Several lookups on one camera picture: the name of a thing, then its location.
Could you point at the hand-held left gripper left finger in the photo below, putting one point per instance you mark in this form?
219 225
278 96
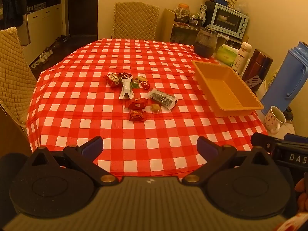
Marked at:
92 147

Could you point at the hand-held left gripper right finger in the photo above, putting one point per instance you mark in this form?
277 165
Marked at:
207 147

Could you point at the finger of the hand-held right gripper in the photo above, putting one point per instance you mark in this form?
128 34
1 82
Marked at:
261 140
296 137

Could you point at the red gold snack packet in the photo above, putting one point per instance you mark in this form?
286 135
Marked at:
136 115
136 103

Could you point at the yellow plastic tray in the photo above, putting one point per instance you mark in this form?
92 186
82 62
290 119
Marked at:
223 89

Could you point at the amber candy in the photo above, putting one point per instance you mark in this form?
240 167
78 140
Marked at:
156 107

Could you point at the white green-edged snack pouch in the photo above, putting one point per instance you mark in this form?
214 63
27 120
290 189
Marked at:
125 89

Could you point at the red packet with white label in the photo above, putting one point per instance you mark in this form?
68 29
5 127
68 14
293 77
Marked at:
112 79

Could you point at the green candy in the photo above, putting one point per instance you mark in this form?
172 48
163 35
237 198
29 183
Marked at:
134 83

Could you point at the dark red snack packet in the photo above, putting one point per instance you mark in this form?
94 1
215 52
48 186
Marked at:
124 75

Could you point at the small red candy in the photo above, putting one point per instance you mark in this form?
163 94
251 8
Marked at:
145 85

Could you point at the yellow candy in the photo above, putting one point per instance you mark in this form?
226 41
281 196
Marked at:
141 78

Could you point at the person's right hand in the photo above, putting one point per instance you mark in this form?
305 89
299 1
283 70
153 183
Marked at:
302 192

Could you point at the white patterned mug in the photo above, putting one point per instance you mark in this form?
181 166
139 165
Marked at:
270 120

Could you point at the red white checkered tablecloth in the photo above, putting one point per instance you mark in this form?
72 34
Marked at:
96 115

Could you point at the blue thermos jug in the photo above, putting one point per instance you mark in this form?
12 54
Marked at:
288 77

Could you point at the brown metal thermos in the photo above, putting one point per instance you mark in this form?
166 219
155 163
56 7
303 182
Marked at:
257 65

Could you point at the white thermos bottle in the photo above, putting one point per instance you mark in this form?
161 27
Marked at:
241 57

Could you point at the green tissue pack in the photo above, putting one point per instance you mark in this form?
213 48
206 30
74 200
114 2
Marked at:
226 54

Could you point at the row of shoes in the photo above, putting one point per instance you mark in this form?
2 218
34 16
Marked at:
44 56

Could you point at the dark glass jar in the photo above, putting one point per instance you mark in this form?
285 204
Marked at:
204 43

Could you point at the beige quilted chair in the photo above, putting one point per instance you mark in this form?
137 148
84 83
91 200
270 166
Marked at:
12 72
134 21

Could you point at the blue toaster oven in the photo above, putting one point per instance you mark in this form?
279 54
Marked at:
228 20

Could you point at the wooden shelf unit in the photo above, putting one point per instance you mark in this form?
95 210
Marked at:
167 26

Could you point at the white cabinet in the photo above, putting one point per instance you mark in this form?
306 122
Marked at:
45 24

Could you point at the green white bag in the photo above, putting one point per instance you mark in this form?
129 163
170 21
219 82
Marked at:
203 12

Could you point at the orange-lidded clear jar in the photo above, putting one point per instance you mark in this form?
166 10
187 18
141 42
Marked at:
181 12

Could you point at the dark door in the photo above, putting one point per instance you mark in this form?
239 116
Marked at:
83 9

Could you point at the glass jar of nuts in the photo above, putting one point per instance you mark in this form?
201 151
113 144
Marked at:
232 2

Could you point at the blue box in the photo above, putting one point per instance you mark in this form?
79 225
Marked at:
219 2

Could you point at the dark hanging clothes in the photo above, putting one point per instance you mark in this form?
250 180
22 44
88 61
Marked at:
10 2

